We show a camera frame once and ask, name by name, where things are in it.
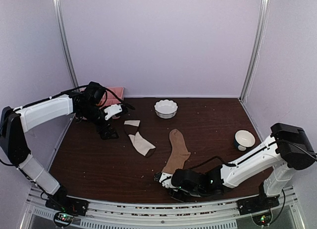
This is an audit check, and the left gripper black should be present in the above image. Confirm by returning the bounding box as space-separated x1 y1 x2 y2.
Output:
79 104 119 140

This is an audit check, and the cream sock brown trim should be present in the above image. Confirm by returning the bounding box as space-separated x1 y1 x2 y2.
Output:
124 120 156 158

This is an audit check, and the tan ribbed sock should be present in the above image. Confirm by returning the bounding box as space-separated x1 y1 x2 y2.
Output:
161 129 191 174

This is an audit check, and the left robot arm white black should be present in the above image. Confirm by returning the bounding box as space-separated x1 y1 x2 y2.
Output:
0 82 124 211

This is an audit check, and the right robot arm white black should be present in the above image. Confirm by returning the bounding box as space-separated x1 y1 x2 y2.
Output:
161 123 317 210

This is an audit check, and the pink divided organizer tray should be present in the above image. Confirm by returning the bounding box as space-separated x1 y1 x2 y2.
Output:
74 82 127 120

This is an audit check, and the white fluted bowl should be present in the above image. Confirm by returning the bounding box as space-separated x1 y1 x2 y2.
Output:
154 99 178 119

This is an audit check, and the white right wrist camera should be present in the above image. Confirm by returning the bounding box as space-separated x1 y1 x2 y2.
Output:
154 172 173 188

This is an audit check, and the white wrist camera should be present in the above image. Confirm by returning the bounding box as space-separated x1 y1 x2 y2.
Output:
154 172 173 188
103 104 122 120

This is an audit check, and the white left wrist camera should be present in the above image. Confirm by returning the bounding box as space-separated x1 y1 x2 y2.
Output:
103 104 122 120

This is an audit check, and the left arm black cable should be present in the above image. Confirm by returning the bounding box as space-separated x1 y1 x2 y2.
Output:
101 86 136 111

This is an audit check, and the aluminium front rail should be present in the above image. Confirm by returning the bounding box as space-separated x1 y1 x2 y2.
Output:
17 187 309 229

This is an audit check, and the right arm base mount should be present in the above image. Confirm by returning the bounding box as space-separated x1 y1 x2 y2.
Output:
237 195 279 227

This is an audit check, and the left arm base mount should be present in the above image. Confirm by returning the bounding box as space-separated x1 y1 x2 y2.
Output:
43 186 89 229

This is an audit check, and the left aluminium frame post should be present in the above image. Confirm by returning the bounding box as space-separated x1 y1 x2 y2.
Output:
53 0 79 87

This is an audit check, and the aluminium frame post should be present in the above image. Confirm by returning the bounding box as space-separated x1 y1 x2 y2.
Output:
53 0 79 87
239 0 270 103

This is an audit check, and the right aluminium frame post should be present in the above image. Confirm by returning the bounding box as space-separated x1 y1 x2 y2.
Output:
239 0 270 103

